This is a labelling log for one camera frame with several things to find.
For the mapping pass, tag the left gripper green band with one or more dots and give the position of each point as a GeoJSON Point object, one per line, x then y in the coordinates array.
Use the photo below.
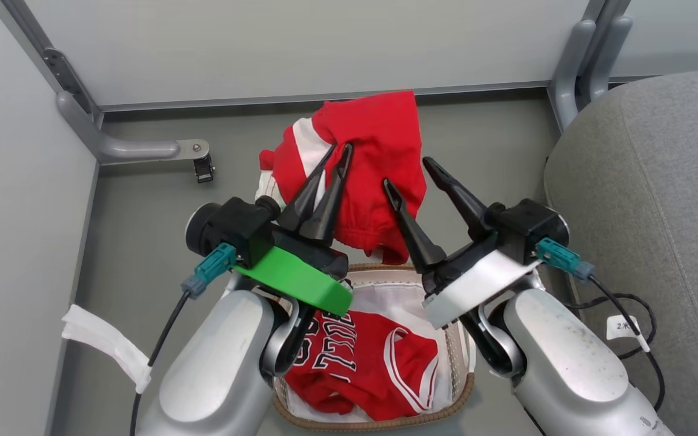
{"type": "Point", "coordinates": [300, 281]}

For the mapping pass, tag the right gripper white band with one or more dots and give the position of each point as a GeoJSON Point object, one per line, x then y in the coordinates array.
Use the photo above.
{"type": "Point", "coordinates": [476, 281]}

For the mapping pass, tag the red garment with white stripe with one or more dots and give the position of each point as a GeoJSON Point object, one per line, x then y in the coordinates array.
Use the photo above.
{"type": "Point", "coordinates": [379, 133]}

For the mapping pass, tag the red basketball jersey black lettering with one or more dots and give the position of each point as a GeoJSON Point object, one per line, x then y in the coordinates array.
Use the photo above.
{"type": "Point", "coordinates": [373, 363]}

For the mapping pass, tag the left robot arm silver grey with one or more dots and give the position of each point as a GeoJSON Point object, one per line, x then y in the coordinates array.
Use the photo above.
{"type": "Point", "coordinates": [216, 363]}

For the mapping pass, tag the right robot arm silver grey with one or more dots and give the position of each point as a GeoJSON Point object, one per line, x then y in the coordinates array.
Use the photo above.
{"type": "Point", "coordinates": [567, 363]}

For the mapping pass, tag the cream laundry basket brown rim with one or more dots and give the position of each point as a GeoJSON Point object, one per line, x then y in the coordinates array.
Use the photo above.
{"type": "Point", "coordinates": [456, 357]}

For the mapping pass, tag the small black caster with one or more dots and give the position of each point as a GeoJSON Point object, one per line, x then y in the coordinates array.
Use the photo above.
{"type": "Point", "coordinates": [204, 169]}

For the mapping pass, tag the grey partition foot with plate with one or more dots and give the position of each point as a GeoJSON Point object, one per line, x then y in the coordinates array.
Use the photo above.
{"type": "Point", "coordinates": [119, 148]}

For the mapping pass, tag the grey fabric sofa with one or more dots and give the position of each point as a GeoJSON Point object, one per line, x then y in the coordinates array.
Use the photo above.
{"type": "Point", "coordinates": [658, 181]}

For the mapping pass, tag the white fabric strip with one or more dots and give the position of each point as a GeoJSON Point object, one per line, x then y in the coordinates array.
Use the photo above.
{"type": "Point", "coordinates": [106, 342]}

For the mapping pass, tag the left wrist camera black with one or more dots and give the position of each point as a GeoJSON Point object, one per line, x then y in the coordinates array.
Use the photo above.
{"type": "Point", "coordinates": [231, 224]}

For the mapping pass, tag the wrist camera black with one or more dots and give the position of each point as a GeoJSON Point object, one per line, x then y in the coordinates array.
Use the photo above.
{"type": "Point", "coordinates": [231, 224]}
{"type": "Point", "coordinates": [531, 224]}

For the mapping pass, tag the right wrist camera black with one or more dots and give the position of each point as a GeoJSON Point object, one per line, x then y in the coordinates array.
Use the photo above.
{"type": "Point", "coordinates": [531, 224]}

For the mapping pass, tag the aluminium partition base rail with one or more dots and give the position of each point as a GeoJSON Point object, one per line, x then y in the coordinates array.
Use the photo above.
{"type": "Point", "coordinates": [325, 97]}

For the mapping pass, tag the black bracket on frame rail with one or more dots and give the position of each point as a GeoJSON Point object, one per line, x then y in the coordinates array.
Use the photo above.
{"type": "Point", "coordinates": [64, 75]}

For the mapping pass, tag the grey partition frame rail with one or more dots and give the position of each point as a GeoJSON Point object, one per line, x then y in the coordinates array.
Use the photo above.
{"type": "Point", "coordinates": [28, 36]}

